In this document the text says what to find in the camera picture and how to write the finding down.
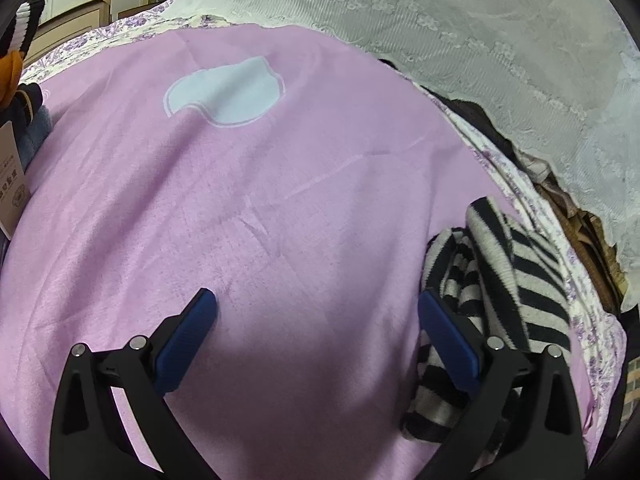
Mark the dark blue garment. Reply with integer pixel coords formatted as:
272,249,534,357
0,82,51,171

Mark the orange garment with striped cuff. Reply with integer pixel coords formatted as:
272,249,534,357
0,0,46,108

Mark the white lace cloth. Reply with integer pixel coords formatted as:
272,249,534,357
175,0,640,306

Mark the purple floral bed sheet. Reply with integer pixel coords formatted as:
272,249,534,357
20,2,628,466

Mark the pink blanket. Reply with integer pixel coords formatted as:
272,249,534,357
0,22,598,480

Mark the wooden cabinet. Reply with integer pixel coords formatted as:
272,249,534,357
30,0,113,58

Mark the black and grey striped sweater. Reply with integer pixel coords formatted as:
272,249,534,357
402,196,573,446

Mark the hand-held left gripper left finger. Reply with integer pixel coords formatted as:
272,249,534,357
48,287,218,480

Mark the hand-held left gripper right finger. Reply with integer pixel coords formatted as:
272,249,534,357
417,287,588,480

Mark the white paper tag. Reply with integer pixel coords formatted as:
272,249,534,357
0,120,33,238

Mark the brown woven mat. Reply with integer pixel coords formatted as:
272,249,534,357
550,180,631,311

